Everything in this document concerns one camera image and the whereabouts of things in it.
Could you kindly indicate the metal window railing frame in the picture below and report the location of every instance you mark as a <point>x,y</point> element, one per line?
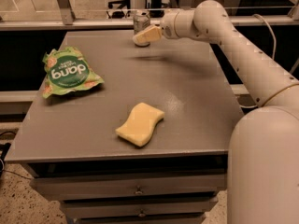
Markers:
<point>87,14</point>

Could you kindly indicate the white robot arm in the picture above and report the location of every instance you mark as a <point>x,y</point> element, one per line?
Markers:
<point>263,154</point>

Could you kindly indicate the top grey drawer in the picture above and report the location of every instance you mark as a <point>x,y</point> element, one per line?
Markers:
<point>126,185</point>

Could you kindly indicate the grey drawer cabinet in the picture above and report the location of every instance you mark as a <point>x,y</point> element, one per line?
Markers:
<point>74,134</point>

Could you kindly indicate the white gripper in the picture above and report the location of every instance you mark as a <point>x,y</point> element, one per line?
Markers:
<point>168,25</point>

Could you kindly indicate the green dang chip bag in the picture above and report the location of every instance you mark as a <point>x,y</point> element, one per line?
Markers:
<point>67,71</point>

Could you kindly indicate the grey drawer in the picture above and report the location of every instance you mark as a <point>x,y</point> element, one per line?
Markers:
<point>126,185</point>
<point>139,208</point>

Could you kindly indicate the black office chair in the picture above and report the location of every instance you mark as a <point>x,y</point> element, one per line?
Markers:
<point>118,9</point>

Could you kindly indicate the middle grey drawer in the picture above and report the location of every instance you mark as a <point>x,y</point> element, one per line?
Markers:
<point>139,208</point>

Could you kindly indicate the yellow sponge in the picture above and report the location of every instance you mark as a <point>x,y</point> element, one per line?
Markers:
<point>140,124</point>

